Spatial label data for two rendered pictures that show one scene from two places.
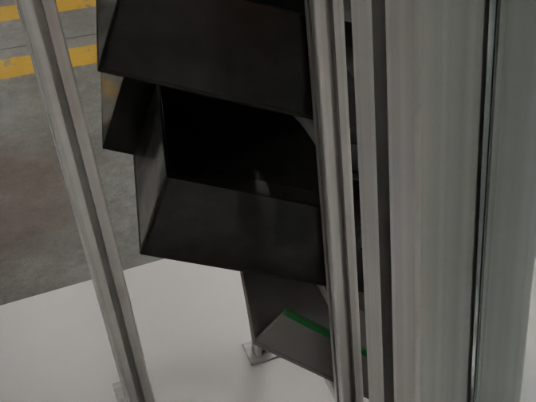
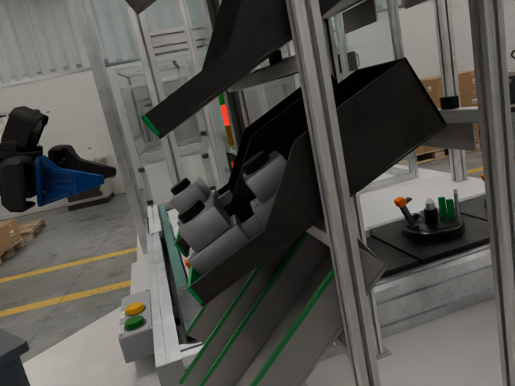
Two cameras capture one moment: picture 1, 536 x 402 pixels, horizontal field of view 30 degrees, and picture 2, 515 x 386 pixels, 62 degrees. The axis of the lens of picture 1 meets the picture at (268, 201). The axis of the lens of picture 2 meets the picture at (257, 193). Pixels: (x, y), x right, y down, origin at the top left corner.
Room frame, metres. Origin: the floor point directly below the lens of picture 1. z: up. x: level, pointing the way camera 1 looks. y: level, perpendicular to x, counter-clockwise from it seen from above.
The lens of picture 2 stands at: (1.23, -0.03, 1.37)
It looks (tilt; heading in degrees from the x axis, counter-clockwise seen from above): 13 degrees down; 181
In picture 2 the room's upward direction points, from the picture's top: 12 degrees counter-clockwise
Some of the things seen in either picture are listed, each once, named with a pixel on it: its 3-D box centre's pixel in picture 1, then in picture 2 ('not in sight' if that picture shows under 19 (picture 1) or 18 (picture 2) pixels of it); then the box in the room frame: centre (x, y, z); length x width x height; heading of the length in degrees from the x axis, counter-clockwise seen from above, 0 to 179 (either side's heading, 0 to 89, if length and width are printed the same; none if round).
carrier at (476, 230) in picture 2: not in sight; (431, 213); (0.26, 0.35, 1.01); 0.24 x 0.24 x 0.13; 14
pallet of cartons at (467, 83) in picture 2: not in sight; (443, 106); (-6.28, 3.30, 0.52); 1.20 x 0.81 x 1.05; 5
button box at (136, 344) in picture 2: not in sight; (139, 322); (0.35, -0.37, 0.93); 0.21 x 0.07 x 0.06; 14
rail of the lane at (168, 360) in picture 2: not in sight; (163, 289); (0.15, -0.35, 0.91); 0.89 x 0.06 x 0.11; 14
